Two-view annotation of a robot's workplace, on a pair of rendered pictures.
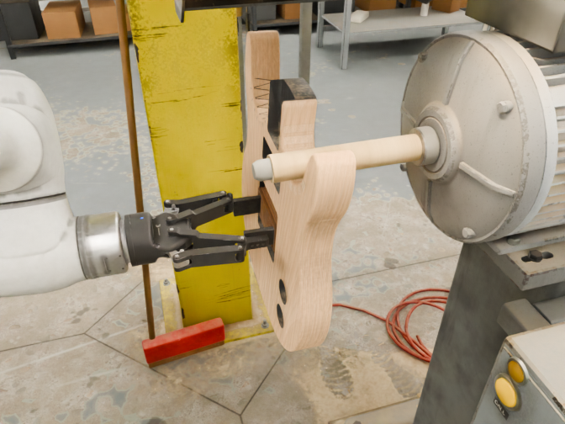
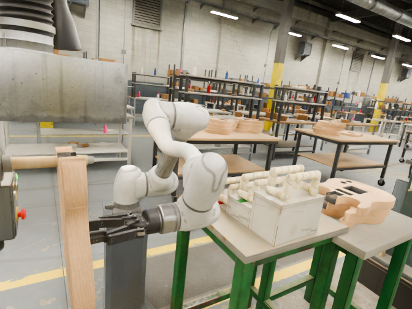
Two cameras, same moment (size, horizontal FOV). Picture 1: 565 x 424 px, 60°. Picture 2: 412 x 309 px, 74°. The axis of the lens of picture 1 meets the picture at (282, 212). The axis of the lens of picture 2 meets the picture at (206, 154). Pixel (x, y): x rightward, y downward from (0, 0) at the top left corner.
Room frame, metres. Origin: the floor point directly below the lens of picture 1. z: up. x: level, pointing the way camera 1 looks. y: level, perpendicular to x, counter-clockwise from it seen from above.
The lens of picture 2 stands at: (1.30, 0.14, 1.50)
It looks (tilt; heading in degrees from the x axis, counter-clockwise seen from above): 14 degrees down; 164
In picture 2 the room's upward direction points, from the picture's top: 6 degrees clockwise
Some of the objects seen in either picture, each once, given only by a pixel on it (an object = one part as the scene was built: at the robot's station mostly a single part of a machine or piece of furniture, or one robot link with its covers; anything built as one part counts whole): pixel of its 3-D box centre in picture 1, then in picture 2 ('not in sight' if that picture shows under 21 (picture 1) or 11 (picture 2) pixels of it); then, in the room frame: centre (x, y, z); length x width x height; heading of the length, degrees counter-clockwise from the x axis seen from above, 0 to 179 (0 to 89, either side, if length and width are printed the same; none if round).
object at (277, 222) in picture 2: not in sight; (286, 212); (0.37, 0.78, 1.02); 0.27 x 0.15 x 0.17; 110
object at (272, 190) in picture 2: not in sight; (276, 192); (0.41, 0.69, 1.12); 0.11 x 0.03 x 0.03; 20
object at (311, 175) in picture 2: not in sight; (303, 176); (0.42, 0.80, 1.20); 0.20 x 0.03 x 0.03; 109
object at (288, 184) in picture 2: not in sight; (287, 189); (0.44, 0.72, 1.15); 0.03 x 0.03 x 0.09
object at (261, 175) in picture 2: not in sight; (258, 175); (0.19, 0.72, 1.12); 0.20 x 0.03 x 0.03; 109
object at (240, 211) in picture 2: not in sight; (259, 206); (0.23, 0.73, 0.98); 0.27 x 0.16 x 0.09; 110
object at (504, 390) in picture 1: (509, 391); not in sight; (0.31, -0.24, 1.07); 0.03 x 0.01 x 0.03; 16
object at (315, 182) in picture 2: not in sight; (314, 184); (0.39, 0.88, 1.15); 0.03 x 0.03 x 0.09
